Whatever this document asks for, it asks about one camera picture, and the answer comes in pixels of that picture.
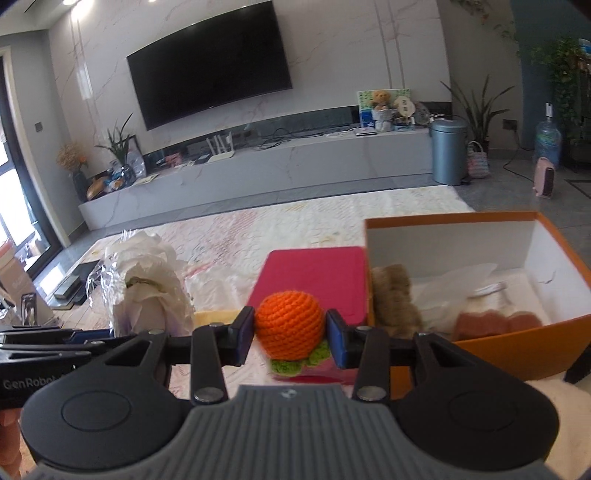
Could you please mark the white flat device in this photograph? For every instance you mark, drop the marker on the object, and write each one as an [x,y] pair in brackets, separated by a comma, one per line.
[364,132]

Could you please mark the trailing green plant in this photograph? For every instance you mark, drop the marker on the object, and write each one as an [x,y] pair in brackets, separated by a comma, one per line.
[563,64]

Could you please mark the brown bear-shaped sponge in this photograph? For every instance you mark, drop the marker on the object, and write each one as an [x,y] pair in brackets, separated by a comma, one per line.
[392,300]

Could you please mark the pink space heater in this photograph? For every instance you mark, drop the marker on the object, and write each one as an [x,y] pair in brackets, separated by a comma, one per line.
[545,180]

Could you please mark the blue-grey trash can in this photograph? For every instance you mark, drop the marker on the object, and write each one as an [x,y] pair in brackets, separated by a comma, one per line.
[448,152]

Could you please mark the black wall television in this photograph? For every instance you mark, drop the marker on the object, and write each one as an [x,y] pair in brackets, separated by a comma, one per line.
[207,60]

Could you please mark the grey marble television console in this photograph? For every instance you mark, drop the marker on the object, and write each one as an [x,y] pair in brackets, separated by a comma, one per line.
[300,161]

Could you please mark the long-leaf potted plant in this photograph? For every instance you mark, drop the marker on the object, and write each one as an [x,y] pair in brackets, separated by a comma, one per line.
[478,115]

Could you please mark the white hand fan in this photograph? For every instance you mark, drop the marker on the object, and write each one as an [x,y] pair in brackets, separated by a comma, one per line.
[402,107]

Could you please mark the white router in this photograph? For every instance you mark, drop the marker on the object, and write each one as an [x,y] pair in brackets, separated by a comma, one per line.
[220,150]

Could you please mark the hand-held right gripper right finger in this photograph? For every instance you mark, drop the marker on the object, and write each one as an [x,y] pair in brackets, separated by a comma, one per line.
[337,341]

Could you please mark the orange crochet fruit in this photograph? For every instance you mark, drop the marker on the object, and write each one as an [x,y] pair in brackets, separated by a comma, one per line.
[288,323]

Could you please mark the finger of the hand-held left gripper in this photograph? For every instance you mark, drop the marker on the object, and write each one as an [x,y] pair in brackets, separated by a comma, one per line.
[87,337]
[46,357]

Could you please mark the orange cardboard box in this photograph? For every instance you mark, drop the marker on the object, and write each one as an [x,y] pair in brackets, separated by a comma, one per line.
[508,355]

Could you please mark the glass balcony door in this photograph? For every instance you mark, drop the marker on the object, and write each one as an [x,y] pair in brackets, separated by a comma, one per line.
[23,184]

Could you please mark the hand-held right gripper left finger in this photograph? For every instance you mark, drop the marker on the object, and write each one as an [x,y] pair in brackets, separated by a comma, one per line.
[244,337]

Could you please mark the vase of orange flowers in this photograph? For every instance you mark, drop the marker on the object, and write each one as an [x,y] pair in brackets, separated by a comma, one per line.
[73,159]

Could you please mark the round decorative fan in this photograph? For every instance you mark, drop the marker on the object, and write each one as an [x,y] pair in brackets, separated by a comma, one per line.
[422,113]

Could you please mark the black set-top box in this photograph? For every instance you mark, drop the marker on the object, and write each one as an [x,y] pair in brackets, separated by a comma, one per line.
[69,290]

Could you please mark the blue water jug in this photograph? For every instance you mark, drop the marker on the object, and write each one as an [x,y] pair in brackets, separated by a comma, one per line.
[548,141]

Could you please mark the white bundle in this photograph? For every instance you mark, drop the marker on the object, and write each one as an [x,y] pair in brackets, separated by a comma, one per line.
[143,263]

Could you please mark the red storage box with balls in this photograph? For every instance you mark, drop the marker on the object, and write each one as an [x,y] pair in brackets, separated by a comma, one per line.
[314,272]

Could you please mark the pale quilted table cover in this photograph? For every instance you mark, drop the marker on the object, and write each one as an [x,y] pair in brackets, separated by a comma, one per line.
[240,230]

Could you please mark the small potted green plant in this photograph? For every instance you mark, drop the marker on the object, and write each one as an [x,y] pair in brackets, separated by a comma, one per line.
[120,147]

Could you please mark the brown teddy bear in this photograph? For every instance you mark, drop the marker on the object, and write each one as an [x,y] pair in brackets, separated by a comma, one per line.
[381,99]

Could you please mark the person's left hand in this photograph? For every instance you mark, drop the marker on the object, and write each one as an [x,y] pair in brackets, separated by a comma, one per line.
[9,438]

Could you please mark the woven basket bag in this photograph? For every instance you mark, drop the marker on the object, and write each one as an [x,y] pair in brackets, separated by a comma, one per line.
[477,164]

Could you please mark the small brown plush toy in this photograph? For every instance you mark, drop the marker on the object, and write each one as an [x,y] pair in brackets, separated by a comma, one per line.
[485,325]

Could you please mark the black wall outlet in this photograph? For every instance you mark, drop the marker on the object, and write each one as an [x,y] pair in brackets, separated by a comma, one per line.
[509,124]

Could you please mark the green and blue painting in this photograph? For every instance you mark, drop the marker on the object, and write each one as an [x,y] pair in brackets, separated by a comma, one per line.
[364,108]

